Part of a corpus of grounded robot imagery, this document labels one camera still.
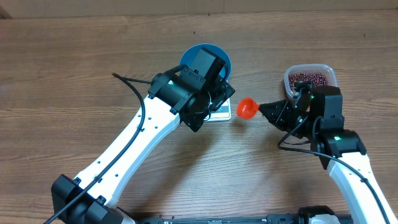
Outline red beans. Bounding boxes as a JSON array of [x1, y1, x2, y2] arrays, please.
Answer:
[[288, 73, 328, 90]]

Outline clear plastic container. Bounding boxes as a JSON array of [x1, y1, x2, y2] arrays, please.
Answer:
[[284, 63, 338, 101]]

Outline blue metal bowl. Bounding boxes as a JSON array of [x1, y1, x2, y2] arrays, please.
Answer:
[[180, 44, 232, 81]]

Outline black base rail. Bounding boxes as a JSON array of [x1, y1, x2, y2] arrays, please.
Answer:
[[116, 207, 308, 224]]

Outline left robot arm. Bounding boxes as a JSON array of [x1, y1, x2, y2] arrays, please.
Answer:
[[47, 65, 234, 223]]

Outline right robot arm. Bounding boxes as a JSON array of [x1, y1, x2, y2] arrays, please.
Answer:
[[259, 86, 397, 223]]

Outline white digital kitchen scale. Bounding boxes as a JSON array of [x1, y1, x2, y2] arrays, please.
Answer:
[[204, 99, 231, 122]]

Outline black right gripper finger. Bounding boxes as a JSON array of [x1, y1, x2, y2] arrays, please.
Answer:
[[264, 112, 284, 128], [259, 100, 288, 116]]

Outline orange scoop with blue handle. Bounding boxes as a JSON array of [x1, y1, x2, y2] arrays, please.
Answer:
[[236, 97, 259, 119]]

